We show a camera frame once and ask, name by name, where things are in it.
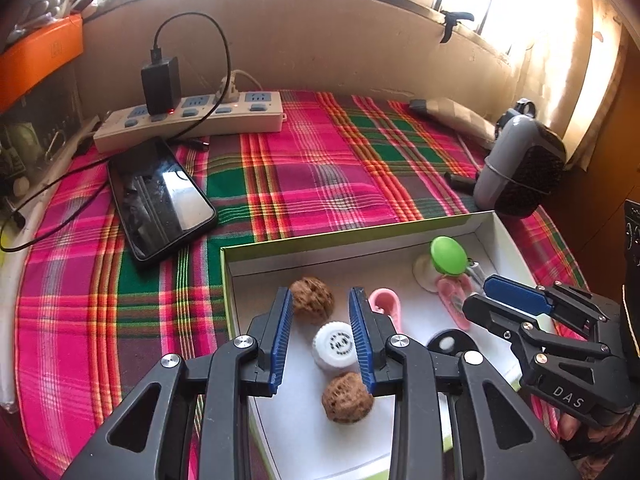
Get white plug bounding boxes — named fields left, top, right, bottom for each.
left=220, top=70, right=261, bottom=106

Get orange box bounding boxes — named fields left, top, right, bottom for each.
left=0, top=14, right=85, bottom=113

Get pale oval plastic piece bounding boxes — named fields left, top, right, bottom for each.
left=412, top=255, right=443, bottom=293

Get white cardboard box green sides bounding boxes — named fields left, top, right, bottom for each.
left=220, top=210, right=558, bottom=480

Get beige power strip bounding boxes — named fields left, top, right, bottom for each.
left=94, top=91, right=286, bottom=154

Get black window handle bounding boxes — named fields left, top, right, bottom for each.
left=440, top=10, right=476, bottom=45

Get small black cylinder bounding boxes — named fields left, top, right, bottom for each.
left=445, top=172, right=481, bottom=193

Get brown paper packet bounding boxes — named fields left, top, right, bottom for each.
left=410, top=96, right=501, bottom=148

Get black charger with cable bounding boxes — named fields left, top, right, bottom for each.
left=150, top=14, right=233, bottom=153

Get plaid cloth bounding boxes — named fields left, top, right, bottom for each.
left=15, top=90, right=591, bottom=480

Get person's right forearm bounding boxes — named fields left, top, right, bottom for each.
left=560, top=410, right=640, bottom=480

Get cream patterned curtain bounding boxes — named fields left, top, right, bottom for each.
left=500, top=0, right=626, bottom=171

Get pink plastic hook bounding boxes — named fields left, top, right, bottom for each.
left=369, top=287, right=405, bottom=333

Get small white plastic jar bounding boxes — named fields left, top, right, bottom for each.
left=312, top=321, right=358, bottom=375

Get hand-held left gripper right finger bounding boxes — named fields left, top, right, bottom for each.
left=348, top=287, right=583, bottom=480

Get wooden cabinet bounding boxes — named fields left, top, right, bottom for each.
left=565, top=20, right=640, bottom=286

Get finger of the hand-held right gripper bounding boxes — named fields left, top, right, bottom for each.
left=462, top=294, right=608, bottom=388
left=482, top=275, right=612, bottom=341

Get brown walnut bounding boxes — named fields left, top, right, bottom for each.
left=290, top=276, right=336, bottom=320
left=321, top=372, right=375, bottom=425

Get thin black cable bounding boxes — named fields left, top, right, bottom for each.
left=0, top=157, right=112, bottom=253

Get grey portable speaker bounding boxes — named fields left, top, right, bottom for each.
left=472, top=100, right=568, bottom=218

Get person's right hand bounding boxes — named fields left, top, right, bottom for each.
left=556, top=410, right=583, bottom=441

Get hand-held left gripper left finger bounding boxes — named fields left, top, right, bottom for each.
left=60, top=287, right=295, bottom=480

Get white cable bundle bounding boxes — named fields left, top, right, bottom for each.
left=7, top=0, right=98, bottom=41

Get black charger plug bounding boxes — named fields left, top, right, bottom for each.
left=141, top=57, right=182, bottom=116

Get black key fob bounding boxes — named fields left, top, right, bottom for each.
left=425, top=328, right=478, bottom=361

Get green suction cup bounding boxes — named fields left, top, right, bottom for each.
left=430, top=236, right=468, bottom=277

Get black smartphone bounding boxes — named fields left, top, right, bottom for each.
left=106, top=136, right=218, bottom=263

